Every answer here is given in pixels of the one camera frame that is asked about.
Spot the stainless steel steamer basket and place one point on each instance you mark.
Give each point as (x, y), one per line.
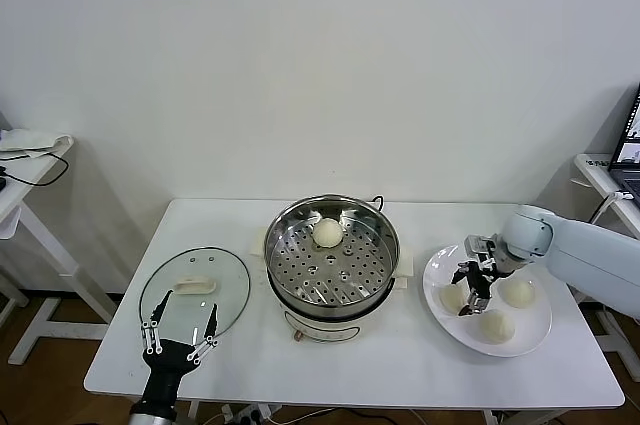
(350, 270)

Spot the white steamed baozi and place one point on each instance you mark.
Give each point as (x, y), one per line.
(520, 293)
(496, 326)
(327, 233)
(450, 299)

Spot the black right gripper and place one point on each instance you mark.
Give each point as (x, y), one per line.
(481, 282)

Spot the white side table with cloth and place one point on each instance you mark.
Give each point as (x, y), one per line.
(37, 172)

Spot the white round plate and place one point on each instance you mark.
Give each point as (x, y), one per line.
(530, 330)

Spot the round glass lid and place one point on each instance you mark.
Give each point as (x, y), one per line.
(227, 275)

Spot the cream electric cooker base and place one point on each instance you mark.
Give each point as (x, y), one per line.
(325, 331)

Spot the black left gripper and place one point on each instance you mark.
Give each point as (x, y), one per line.
(165, 362)

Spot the cream folded cloth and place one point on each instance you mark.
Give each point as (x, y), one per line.
(30, 139)

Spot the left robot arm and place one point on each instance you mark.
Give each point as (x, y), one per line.
(155, 415)

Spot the open dark laptop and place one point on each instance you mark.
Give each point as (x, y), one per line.
(631, 145)

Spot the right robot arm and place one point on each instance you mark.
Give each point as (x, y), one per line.
(590, 250)

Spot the white side table with laptop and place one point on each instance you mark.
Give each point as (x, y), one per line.
(592, 168)

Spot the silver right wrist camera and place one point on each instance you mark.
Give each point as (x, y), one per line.
(475, 246)

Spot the white floor power strip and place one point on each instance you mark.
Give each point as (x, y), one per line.
(250, 415)

